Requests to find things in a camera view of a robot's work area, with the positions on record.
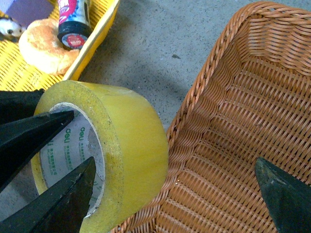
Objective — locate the pink drink can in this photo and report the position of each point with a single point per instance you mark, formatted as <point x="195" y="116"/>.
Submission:
<point x="74" y="25"/>

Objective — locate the toy panda figure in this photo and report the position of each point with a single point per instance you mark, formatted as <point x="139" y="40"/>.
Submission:
<point x="10" y="29"/>

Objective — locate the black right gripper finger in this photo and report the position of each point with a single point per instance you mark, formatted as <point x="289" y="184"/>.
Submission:
<point x="19" y="106"/>
<point x="21" y="140"/>
<point x="288" y="199"/>
<point x="60" y="209"/>

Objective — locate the brown wicker basket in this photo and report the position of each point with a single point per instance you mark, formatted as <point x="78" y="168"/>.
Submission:
<point x="252" y="98"/>

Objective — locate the yellow packing tape roll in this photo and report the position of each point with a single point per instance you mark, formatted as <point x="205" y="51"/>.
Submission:
<point x="122" y="132"/>

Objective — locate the purple foam cube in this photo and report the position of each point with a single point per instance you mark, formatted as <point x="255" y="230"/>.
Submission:
<point x="26" y="11"/>

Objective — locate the golden toy bread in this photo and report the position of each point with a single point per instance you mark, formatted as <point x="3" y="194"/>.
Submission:
<point x="40" y="47"/>

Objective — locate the yellow woven basket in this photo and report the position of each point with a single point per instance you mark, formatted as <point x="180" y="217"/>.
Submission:
<point x="17" y="75"/>

